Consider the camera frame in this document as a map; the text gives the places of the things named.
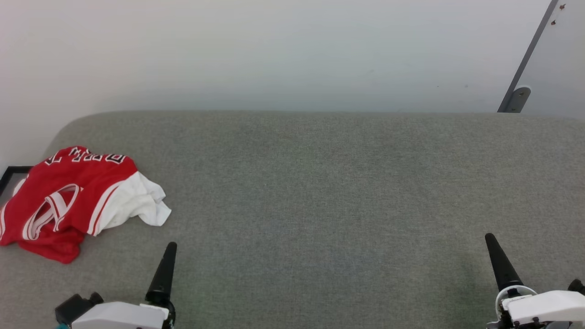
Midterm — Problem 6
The grey fabric sofa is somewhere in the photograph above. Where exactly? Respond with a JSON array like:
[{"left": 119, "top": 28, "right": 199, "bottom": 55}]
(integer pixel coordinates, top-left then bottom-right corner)
[{"left": 0, "top": 111, "right": 585, "bottom": 329}]

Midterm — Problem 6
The red white basketball jersey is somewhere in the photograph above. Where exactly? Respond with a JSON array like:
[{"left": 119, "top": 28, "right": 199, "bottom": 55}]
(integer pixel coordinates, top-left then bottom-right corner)
[{"left": 0, "top": 146, "right": 172, "bottom": 265}]

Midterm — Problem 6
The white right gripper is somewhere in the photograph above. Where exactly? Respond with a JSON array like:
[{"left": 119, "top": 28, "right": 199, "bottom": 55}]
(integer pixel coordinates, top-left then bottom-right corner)
[{"left": 485, "top": 233, "right": 585, "bottom": 329}]

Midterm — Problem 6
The grey metal wall bracket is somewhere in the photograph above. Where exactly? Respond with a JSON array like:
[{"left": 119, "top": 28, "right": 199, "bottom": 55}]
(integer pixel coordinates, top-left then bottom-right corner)
[{"left": 497, "top": 0, "right": 559, "bottom": 113}]

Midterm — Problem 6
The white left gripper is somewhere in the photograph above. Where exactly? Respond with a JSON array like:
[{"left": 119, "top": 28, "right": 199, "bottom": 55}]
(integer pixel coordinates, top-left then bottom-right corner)
[{"left": 71, "top": 242, "right": 177, "bottom": 329}]

